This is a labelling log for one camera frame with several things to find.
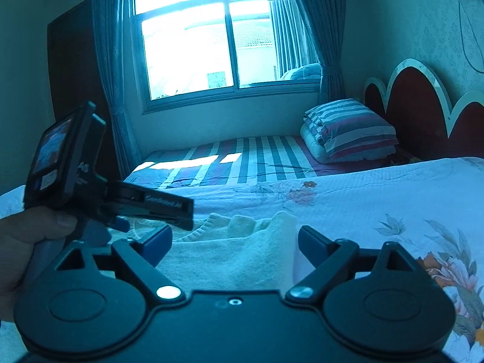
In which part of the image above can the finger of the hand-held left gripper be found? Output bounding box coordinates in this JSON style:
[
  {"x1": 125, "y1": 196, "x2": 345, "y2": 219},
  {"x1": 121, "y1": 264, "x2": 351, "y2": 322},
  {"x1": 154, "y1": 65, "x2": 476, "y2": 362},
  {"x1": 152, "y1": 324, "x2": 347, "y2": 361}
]
[
  {"x1": 145, "y1": 210, "x2": 195, "y2": 232},
  {"x1": 101, "y1": 214, "x2": 131, "y2": 234}
]

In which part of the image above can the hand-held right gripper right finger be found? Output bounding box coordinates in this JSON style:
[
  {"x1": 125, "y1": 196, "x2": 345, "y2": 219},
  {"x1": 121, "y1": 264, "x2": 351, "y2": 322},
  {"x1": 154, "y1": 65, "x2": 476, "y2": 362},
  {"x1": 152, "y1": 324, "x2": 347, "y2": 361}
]
[{"x1": 285, "y1": 225, "x2": 418, "y2": 306}]

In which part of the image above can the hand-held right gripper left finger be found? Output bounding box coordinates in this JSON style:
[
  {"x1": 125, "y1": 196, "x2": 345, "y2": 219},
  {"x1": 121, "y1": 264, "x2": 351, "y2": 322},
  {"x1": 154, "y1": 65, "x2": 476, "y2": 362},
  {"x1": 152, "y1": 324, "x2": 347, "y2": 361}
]
[{"x1": 57, "y1": 224, "x2": 187, "y2": 307}]

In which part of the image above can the cream knit sweater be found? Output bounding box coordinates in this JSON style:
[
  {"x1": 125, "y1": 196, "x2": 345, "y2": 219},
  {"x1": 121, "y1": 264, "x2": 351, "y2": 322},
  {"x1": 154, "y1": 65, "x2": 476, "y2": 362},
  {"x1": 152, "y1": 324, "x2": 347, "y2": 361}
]
[{"x1": 130, "y1": 211, "x2": 303, "y2": 293}]

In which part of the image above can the person's left hand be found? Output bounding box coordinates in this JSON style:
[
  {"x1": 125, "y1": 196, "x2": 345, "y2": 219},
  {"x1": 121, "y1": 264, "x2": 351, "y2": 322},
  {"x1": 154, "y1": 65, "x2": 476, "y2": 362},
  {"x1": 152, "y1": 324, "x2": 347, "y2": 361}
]
[{"x1": 0, "y1": 206, "x2": 79, "y2": 323}]

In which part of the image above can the floral white bedspread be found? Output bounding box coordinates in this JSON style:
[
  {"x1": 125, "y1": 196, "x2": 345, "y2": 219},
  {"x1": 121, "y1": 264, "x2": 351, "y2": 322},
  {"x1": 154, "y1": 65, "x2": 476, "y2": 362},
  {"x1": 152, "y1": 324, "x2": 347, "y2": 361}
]
[{"x1": 0, "y1": 157, "x2": 484, "y2": 363}]

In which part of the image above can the dark wooden wardrobe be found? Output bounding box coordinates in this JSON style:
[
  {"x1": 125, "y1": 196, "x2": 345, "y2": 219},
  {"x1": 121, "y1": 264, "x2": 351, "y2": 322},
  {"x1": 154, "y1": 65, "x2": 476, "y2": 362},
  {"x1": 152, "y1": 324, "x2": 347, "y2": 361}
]
[{"x1": 47, "y1": 0, "x2": 122, "y2": 183}]

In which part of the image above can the striped bed sheet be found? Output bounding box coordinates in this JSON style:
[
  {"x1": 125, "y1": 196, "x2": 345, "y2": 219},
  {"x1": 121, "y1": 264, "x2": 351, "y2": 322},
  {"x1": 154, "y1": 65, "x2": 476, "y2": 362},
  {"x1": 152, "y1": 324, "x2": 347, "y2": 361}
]
[{"x1": 123, "y1": 134, "x2": 417, "y2": 190}]

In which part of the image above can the blue curtain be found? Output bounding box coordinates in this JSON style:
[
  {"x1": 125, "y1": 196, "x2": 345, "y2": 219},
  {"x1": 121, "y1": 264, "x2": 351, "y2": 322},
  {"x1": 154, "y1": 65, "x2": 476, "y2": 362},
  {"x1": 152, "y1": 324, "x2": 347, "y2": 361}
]
[
  {"x1": 283, "y1": 0, "x2": 347, "y2": 103},
  {"x1": 91, "y1": 0, "x2": 143, "y2": 182}
]

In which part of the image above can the folded striped quilt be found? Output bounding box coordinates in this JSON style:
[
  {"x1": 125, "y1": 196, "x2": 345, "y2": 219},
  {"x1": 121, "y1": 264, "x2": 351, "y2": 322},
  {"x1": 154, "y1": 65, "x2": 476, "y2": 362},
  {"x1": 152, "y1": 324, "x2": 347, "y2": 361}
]
[{"x1": 300, "y1": 98, "x2": 399, "y2": 164}]

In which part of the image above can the red scalloped headboard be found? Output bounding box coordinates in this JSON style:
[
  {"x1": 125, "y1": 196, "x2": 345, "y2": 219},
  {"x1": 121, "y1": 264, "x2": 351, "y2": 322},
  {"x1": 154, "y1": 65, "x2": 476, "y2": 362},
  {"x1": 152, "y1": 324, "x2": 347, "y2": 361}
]
[{"x1": 363, "y1": 58, "x2": 484, "y2": 162}]

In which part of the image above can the window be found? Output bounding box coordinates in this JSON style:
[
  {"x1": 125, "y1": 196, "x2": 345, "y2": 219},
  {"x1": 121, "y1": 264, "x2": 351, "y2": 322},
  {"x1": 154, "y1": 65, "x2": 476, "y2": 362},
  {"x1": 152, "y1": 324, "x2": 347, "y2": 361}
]
[{"x1": 129, "y1": 0, "x2": 323, "y2": 115}]

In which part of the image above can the folded blue quilt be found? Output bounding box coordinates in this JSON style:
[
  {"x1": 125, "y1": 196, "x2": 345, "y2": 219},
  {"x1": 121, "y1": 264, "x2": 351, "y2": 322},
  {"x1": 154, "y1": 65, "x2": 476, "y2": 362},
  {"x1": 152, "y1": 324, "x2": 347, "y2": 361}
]
[{"x1": 280, "y1": 63, "x2": 323, "y2": 81}]

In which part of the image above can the wall cable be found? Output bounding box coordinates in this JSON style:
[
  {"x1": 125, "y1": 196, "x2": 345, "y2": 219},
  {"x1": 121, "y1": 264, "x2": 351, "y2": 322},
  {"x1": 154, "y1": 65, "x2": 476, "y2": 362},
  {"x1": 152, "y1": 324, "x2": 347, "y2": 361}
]
[{"x1": 456, "y1": 0, "x2": 484, "y2": 73}]

